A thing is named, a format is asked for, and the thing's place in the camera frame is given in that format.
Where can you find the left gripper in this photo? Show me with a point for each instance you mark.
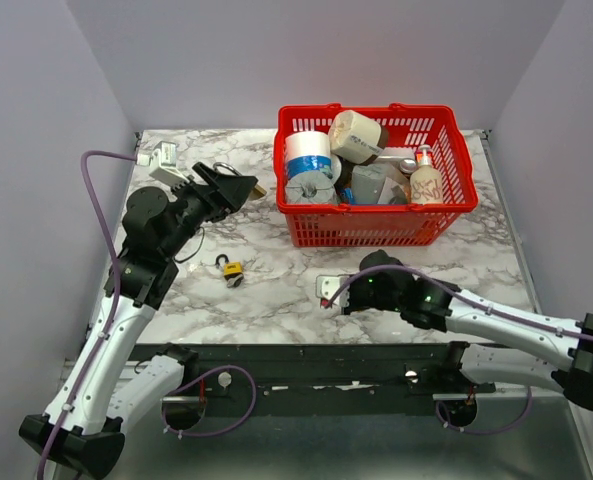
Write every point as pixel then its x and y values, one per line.
pixel 235 190

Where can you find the large brass padlock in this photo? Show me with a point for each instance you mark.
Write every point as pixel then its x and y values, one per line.
pixel 254 189

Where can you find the yellow black padlock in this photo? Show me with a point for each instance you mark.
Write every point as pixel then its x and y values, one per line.
pixel 232 271

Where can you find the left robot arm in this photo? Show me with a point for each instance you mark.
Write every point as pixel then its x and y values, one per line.
pixel 84 427

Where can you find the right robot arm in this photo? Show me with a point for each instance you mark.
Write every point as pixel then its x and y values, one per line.
pixel 524 348

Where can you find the grey roll front left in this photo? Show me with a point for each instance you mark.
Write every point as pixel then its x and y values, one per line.
pixel 311 188

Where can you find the grey roll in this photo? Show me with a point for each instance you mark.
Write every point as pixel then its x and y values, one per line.
pixel 311 188
pixel 367 182

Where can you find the white blue paper roll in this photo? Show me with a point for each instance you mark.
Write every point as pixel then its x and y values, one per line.
pixel 308 151

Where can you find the blue Harry's box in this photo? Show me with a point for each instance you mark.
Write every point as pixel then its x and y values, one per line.
pixel 347 196

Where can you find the beige wrapped paper roll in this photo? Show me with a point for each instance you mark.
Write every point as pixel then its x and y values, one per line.
pixel 356 138

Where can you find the grey roll centre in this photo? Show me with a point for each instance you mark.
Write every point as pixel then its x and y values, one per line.
pixel 367 182

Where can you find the silver can top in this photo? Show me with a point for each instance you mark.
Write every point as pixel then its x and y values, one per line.
pixel 408 165

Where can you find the red plastic basket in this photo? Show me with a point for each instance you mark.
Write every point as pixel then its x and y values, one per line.
pixel 395 220

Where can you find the cream pump bottle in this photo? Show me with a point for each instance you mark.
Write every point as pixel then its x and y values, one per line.
pixel 426 181

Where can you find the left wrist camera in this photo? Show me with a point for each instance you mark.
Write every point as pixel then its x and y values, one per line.
pixel 161 163

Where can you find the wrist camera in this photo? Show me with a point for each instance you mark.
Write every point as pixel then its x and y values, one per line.
pixel 161 163
pixel 332 292

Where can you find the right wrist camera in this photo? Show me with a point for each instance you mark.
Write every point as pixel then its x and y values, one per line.
pixel 332 292

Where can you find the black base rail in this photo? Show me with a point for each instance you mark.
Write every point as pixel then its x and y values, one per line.
pixel 317 380

